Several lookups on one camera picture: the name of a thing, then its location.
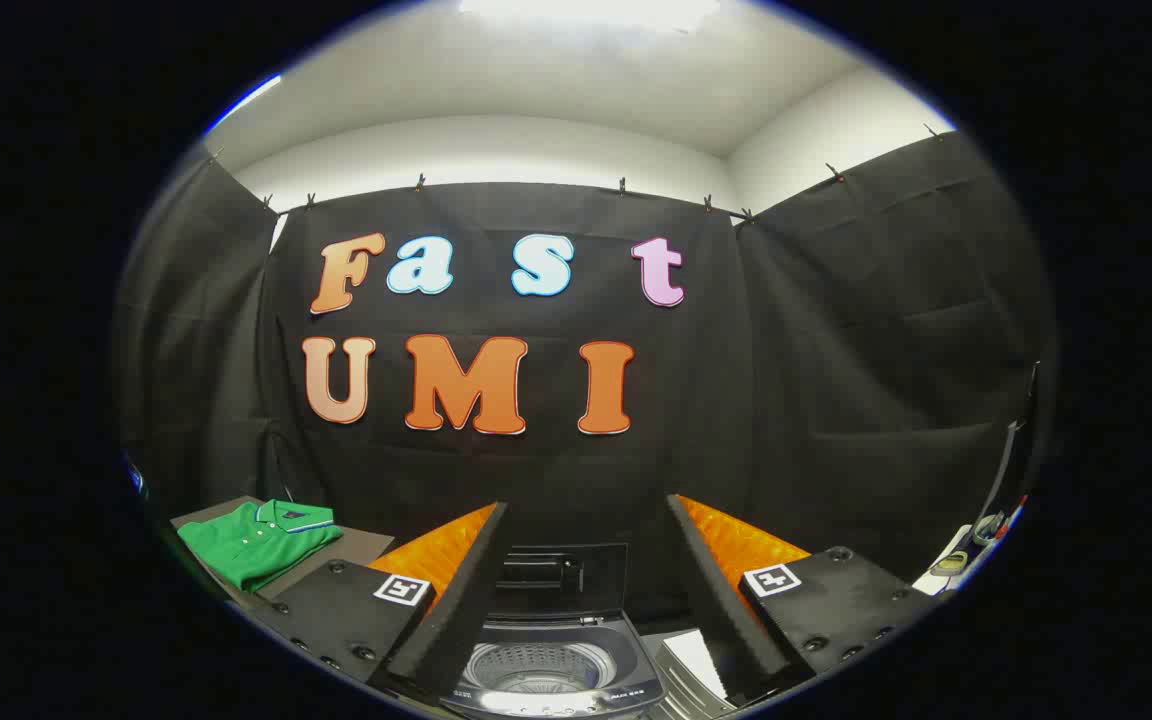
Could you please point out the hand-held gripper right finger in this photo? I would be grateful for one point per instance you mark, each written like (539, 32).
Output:
(716, 610)

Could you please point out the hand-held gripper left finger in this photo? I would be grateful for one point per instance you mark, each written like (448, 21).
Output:
(471, 600)

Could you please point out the grey washing machine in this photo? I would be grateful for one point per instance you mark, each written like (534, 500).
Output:
(628, 645)

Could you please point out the dark washing machine lid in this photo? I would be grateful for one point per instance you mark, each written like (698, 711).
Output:
(598, 582)

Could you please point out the green polo shirt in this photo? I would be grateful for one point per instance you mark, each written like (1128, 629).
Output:
(246, 545)

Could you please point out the grey side table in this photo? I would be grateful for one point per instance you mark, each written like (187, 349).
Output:
(361, 545)

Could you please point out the white table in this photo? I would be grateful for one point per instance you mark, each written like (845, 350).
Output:
(936, 578)

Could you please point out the dark slim stand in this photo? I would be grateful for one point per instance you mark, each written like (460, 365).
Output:
(1011, 450)

